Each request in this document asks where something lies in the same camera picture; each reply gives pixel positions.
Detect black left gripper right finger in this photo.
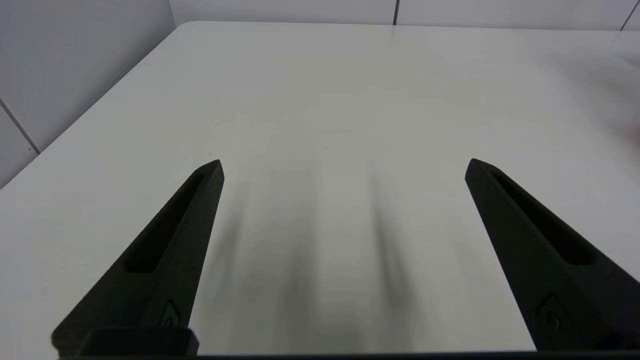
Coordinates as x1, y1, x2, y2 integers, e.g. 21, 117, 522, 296
465, 158, 640, 353

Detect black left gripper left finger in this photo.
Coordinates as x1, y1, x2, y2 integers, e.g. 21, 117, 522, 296
51, 159, 225, 357

